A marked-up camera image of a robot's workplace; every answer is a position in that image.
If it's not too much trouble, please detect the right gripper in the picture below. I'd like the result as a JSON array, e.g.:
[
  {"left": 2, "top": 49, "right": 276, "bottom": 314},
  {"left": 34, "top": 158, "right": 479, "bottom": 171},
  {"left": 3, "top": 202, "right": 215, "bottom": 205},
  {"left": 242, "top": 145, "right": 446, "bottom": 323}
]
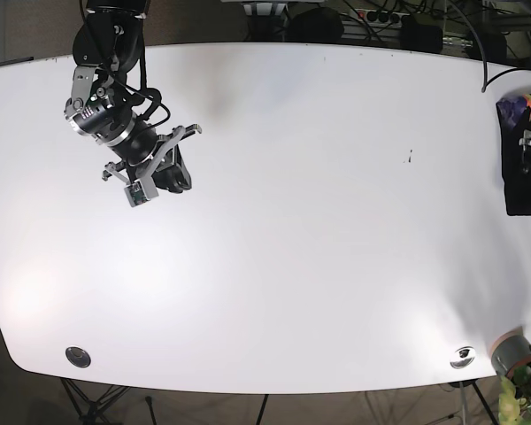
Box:
[{"left": 99, "top": 123, "right": 192, "bottom": 194}]

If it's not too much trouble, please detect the black T-shirt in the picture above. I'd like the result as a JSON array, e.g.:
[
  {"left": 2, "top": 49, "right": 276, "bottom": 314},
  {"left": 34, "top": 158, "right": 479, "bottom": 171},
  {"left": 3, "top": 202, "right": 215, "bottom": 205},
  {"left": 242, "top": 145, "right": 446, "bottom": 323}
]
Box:
[{"left": 496, "top": 93, "right": 531, "bottom": 216}]

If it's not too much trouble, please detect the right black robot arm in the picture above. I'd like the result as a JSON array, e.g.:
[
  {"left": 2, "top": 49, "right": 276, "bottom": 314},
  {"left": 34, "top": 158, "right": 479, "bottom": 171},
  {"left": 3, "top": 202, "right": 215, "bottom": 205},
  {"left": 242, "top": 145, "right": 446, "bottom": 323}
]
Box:
[{"left": 65, "top": 1, "right": 202, "bottom": 206}]

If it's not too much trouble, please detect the grey plant pot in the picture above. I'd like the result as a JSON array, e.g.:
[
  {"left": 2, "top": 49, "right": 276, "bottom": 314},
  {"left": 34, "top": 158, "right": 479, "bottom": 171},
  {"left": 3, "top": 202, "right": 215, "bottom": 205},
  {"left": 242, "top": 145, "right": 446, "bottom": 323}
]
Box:
[{"left": 489, "top": 328, "right": 531, "bottom": 379}]

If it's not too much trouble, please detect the right silver table grommet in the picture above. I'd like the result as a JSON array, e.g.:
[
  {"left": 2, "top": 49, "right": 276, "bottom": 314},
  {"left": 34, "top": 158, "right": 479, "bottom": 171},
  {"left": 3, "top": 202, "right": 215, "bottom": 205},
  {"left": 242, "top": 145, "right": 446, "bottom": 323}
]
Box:
[{"left": 450, "top": 346, "right": 476, "bottom": 369}]

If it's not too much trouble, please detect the silver table grommet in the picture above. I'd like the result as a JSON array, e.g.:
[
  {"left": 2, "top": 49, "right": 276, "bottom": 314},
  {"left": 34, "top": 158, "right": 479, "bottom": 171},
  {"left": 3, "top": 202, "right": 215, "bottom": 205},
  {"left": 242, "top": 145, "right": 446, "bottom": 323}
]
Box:
[
  {"left": 65, "top": 346, "right": 91, "bottom": 368},
  {"left": 450, "top": 346, "right": 476, "bottom": 369}
]

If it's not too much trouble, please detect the left silver table grommet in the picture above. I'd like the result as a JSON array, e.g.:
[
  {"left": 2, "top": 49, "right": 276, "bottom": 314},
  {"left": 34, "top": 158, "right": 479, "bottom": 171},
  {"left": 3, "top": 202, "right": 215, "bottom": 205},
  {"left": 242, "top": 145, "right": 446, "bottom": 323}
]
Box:
[{"left": 65, "top": 346, "right": 91, "bottom": 368}]

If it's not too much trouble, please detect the green potted plant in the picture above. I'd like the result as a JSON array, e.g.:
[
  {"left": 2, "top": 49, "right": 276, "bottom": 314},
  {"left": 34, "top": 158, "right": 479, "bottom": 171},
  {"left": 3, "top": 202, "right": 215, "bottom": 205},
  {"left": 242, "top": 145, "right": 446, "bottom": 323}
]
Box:
[{"left": 498, "top": 365, "right": 531, "bottom": 425}]

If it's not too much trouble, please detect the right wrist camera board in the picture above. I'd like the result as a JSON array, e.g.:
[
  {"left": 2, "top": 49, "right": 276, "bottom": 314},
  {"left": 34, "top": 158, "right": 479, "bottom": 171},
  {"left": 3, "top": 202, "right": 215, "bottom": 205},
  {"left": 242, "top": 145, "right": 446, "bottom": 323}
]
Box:
[{"left": 124, "top": 178, "right": 158, "bottom": 207}]

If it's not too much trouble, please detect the black table leg frame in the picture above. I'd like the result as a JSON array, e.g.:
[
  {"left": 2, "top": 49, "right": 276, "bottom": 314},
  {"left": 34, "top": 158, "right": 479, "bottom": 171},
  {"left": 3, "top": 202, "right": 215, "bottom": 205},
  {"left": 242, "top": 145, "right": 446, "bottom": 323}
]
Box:
[{"left": 60, "top": 378, "right": 131, "bottom": 425}]

